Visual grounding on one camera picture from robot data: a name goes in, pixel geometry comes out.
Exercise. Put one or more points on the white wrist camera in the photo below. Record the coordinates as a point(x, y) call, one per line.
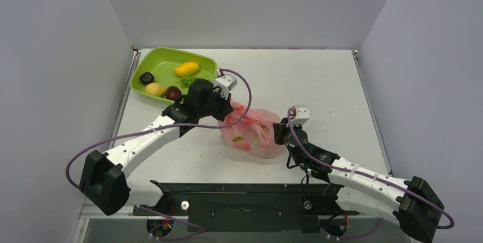
point(299, 115)
point(224, 83)

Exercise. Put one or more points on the green fake grapes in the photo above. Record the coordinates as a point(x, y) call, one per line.
point(186, 81)

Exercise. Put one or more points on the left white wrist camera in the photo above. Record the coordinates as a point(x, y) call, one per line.
point(224, 83)

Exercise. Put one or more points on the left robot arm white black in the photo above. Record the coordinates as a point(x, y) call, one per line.
point(104, 180)

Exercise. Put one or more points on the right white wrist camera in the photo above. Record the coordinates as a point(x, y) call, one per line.
point(299, 115)

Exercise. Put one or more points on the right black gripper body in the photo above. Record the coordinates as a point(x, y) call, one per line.
point(281, 132)

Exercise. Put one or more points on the dark red fake apple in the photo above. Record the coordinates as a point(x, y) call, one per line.
point(173, 93)

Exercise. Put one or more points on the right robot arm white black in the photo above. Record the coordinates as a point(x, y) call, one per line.
point(411, 204)

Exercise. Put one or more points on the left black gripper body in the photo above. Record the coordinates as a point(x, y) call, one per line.
point(216, 106)

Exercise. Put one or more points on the dark fake mangosteen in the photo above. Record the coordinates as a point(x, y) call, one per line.
point(147, 78)

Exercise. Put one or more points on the green plastic tray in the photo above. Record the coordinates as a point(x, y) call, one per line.
point(161, 63)

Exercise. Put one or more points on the yellow fake lemon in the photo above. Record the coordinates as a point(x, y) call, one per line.
point(155, 89)

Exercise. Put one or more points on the yellow fake mango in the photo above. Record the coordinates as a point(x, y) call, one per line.
point(186, 69)

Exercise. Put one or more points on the pink plastic bag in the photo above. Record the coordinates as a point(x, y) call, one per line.
point(254, 134)

